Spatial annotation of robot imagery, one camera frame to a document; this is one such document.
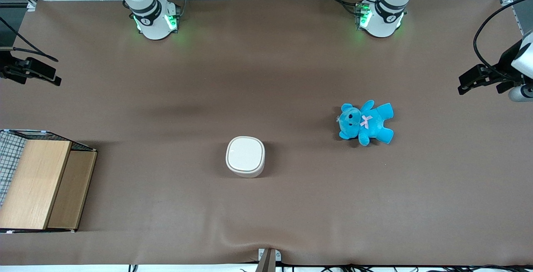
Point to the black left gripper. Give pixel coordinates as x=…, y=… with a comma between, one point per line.
x=506, y=61

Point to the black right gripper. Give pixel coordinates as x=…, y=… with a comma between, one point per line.
x=6, y=64

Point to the white lidded trash can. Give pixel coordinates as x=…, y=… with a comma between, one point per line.
x=245, y=156

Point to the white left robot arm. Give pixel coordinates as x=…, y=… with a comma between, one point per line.
x=385, y=20

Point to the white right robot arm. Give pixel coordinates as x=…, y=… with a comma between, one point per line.
x=152, y=22

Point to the blue teddy bear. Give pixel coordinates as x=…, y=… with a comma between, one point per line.
x=366, y=122

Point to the brown table mat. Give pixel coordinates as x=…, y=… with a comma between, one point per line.
x=266, y=76

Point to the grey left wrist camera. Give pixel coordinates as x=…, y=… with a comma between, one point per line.
x=520, y=93

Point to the grey metal camera bracket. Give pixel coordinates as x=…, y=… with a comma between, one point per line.
x=268, y=259

